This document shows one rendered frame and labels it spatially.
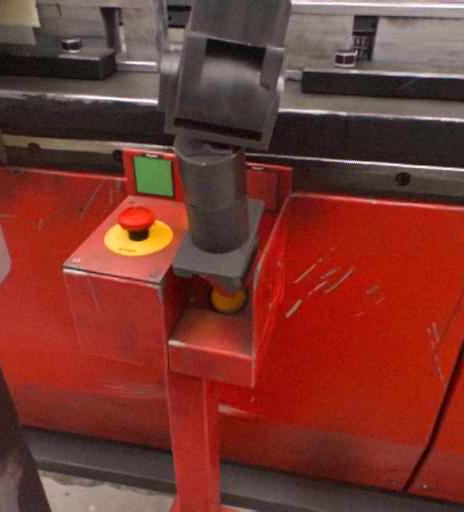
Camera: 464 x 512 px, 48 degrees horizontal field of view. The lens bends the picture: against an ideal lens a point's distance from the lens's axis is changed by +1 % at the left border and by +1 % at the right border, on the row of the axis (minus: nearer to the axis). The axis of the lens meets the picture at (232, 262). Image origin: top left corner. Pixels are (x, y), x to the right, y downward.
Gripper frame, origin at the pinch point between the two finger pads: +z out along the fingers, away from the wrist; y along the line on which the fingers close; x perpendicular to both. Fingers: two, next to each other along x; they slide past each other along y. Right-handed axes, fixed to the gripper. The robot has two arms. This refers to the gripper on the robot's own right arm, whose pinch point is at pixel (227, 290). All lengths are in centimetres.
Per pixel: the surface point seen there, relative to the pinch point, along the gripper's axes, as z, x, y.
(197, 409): 17.7, 3.5, -6.5
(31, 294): 22.2, 38.1, 8.2
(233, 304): 1.2, -0.8, -0.9
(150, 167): -7.0, 11.6, 10.3
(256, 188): -6.0, -1.0, 10.1
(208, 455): 27.2, 2.4, -8.6
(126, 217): -8.1, 10.4, 0.9
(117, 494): 74, 29, -6
